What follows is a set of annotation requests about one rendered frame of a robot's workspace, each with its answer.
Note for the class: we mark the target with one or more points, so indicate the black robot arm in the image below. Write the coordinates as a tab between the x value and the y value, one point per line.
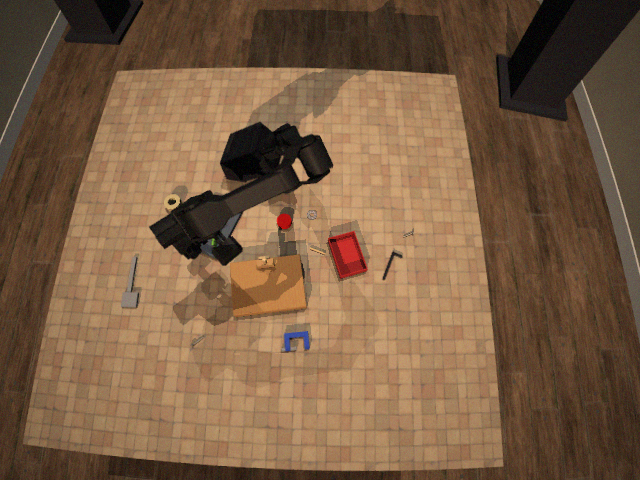
206	214

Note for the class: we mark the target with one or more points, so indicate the blue c-shaped clamp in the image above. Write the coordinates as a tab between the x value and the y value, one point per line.
287	337

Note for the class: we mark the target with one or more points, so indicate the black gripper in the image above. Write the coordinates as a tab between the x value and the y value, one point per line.
227	250

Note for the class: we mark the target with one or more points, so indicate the red tray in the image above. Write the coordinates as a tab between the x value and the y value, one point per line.
347	254

